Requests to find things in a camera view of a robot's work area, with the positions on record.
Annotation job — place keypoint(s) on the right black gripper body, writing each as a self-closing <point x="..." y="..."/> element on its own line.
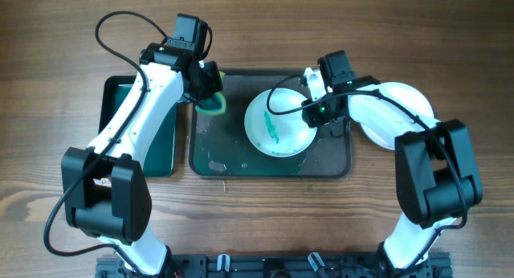
<point x="317" y="114"/>

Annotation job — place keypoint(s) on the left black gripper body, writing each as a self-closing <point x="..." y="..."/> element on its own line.
<point x="210" y="83"/>

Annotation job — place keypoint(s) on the green yellow sponge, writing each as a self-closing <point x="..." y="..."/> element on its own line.
<point x="214" y="106"/>

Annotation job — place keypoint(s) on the white plate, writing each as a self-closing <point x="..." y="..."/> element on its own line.
<point x="401" y="108"/>
<point x="276" y="135"/>

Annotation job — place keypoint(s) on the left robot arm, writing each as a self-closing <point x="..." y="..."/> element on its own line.
<point x="105" y="193"/>

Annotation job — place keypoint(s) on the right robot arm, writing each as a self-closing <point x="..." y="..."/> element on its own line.
<point x="437" y="178"/>

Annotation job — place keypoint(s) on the dark grey serving tray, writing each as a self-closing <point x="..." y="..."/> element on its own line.
<point x="219" y="147"/>

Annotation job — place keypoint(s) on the black water tray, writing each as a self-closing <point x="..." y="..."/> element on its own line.
<point x="160" y="157"/>

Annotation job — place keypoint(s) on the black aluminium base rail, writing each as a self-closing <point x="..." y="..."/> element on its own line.
<point x="352" y="264"/>

